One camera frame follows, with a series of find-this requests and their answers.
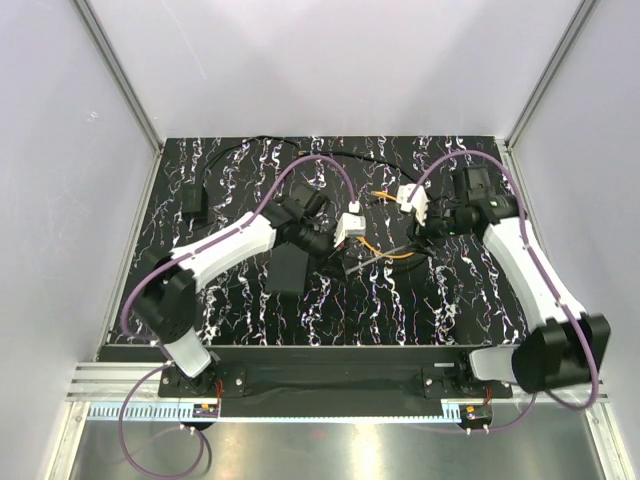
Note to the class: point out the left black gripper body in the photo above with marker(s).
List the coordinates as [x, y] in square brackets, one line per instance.
[316, 242]

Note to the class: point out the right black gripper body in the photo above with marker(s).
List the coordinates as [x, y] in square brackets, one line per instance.
[444, 223]

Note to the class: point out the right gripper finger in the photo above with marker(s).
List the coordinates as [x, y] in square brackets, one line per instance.
[426, 251]
[417, 235]

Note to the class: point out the black cable gold connector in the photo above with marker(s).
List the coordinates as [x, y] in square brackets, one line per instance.
[403, 262]

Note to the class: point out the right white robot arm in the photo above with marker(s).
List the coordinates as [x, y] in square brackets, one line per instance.
[565, 345]

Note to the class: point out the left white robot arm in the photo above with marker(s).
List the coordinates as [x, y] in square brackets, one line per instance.
[165, 300]

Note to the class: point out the black marble pattern mat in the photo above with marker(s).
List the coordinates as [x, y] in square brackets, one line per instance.
[204, 184]

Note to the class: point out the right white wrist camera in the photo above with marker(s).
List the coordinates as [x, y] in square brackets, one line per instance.
[412, 198]

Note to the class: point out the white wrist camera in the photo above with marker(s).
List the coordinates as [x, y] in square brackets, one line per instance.
[351, 224]
[412, 198]

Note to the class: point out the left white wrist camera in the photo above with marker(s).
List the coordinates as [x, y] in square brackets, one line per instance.
[351, 224]

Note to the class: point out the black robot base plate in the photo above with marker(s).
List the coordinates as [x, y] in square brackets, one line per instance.
[315, 365]

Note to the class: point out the white slotted cable duct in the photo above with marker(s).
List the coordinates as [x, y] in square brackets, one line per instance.
[229, 412]

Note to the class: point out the right aluminium frame post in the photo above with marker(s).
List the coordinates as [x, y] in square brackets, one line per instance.
[558, 57]

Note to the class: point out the aluminium frame post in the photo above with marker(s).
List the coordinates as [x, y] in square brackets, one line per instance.
[109, 57]
[558, 57]

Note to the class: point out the aluminium front rail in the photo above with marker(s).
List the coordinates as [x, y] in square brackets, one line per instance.
[97, 380]

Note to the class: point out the left aluminium frame post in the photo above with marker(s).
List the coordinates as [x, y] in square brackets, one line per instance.
[109, 57]

